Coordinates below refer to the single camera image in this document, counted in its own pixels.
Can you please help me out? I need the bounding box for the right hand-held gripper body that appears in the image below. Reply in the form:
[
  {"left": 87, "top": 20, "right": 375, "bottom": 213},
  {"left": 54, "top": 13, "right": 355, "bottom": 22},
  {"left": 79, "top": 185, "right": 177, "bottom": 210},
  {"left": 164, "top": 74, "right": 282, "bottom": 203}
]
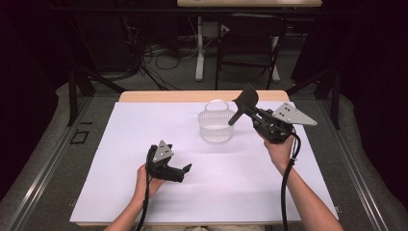
[{"left": 251, "top": 101, "right": 319, "bottom": 144}]

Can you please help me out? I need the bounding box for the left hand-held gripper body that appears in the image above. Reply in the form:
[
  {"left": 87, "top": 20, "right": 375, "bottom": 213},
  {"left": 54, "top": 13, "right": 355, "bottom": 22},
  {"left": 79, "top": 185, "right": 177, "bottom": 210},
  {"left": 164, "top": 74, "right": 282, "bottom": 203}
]
[{"left": 144, "top": 140, "right": 187, "bottom": 184}]

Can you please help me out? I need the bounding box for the black spatula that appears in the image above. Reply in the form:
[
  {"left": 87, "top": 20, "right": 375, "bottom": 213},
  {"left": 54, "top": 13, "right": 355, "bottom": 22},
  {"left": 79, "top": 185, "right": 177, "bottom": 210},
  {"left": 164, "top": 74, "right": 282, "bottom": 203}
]
[{"left": 227, "top": 82, "right": 260, "bottom": 127}]

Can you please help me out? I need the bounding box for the white plastic basket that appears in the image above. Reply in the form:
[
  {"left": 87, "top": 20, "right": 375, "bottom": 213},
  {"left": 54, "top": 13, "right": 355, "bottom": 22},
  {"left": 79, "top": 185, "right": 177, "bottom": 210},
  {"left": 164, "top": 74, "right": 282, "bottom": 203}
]
[{"left": 197, "top": 99, "right": 236, "bottom": 144}]

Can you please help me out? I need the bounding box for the person's left hand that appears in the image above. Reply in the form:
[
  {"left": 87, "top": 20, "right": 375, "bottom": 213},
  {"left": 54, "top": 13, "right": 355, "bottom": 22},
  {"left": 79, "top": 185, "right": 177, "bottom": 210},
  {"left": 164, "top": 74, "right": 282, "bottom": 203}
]
[{"left": 134, "top": 163, "right": 167, "bottom": 202}]

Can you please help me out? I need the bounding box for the person's right hand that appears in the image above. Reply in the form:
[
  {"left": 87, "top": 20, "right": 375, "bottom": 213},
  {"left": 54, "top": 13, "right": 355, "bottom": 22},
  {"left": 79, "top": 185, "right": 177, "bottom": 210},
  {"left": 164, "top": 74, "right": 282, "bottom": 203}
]
[{"left": 263, "top": 132, "right": 298, "bottom": 175}]

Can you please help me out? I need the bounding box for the white table mat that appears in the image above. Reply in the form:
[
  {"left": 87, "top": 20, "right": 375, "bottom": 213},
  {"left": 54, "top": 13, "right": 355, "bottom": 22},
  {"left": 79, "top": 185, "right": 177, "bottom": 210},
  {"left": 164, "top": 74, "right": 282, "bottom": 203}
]
[{"left": 69, "top": 101, "right": 340, "bottom": 224}]

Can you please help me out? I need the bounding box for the black metal stand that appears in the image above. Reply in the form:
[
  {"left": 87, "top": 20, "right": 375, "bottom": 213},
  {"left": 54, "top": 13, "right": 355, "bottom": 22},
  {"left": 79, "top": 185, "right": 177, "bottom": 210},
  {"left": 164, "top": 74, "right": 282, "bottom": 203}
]
[
  {"left": 286, "top": 64, "right": 342, "bottom": 131},
  {"left": 65, "top": 18, "right": 128, "bottom": 128}
]

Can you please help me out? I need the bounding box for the wooden table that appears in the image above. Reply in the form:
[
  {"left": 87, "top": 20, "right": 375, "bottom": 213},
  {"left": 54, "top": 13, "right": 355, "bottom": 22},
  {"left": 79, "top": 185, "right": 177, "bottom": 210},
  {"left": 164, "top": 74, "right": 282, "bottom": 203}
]
[{"left": 76, "top": 90, "right": 332, "bottom": 227}]

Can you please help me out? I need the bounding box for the white-legged background desk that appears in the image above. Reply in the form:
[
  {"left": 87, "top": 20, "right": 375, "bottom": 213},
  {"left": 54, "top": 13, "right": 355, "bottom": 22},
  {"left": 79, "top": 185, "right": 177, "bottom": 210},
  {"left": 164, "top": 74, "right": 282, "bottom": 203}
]
[{"left": 176, "top": 0, "right": 323, "bottom": 83}]

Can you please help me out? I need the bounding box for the black chair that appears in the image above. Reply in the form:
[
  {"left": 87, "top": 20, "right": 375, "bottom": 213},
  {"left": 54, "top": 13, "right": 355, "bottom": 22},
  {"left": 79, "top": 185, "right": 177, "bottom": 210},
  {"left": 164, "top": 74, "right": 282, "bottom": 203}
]
[{"left": 214, "top": 13, "right": 289, "bottom": 91}]

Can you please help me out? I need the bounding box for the dark curtain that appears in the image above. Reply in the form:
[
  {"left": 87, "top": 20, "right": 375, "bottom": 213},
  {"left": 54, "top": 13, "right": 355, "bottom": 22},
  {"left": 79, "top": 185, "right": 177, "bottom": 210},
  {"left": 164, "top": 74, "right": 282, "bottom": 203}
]
[
  {"left": 0, "top": 0, "right": 69, "bottom": 201},
  {"left": 291, "top": 0, "right": 408, "bottom": 208}
]

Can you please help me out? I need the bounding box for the black metal crossbar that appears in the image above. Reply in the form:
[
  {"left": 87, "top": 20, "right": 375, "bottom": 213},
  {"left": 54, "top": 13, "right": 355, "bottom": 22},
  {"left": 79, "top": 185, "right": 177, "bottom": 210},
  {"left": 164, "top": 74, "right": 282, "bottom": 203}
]
[{"left": 47, "top": 7, "right": 354, "bottom": 15}]

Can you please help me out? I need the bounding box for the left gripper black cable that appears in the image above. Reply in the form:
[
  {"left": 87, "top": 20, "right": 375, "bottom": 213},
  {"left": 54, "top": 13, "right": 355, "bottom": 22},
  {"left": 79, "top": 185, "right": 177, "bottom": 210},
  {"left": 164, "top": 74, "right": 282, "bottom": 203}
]
[{"left": 136, "top": 153, "right": 154, "bottom": 231}]

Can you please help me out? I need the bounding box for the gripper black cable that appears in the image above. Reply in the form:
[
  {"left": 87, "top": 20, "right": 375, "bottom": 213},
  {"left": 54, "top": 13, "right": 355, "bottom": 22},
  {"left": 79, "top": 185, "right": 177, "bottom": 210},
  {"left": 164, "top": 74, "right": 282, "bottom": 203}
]
[
  {"left": 136, "top": 153, "right": 154, "bottom": 231},
  {"left": 280, "top": 130, "right": 303, "bottom": 231}
]

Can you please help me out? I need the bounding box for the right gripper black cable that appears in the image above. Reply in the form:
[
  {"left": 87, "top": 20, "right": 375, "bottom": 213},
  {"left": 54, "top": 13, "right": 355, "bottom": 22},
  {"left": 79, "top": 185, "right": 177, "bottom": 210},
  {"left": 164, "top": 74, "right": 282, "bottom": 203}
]
[{"left": 280, "top": 130, "right": 303, "bottom": 231}]

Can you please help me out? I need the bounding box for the aluminium floor rail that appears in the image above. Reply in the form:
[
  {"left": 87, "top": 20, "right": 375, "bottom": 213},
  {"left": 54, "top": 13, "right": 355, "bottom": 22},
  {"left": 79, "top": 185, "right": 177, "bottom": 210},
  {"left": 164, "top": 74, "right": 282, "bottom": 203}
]
[
  {"left": 4, "top": 95, "right": 94, "bottom": 231},
  {"left": 317, "top": 99, "right": 390, "bottom": 231}
]

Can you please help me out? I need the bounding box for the bundle of floor cables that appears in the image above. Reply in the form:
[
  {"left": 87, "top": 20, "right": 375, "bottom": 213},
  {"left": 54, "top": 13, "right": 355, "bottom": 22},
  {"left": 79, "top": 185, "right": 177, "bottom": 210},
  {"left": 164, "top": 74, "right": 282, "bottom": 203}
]
[{"left": 121, "top": 15, "right": 200, "bottom": 91}]

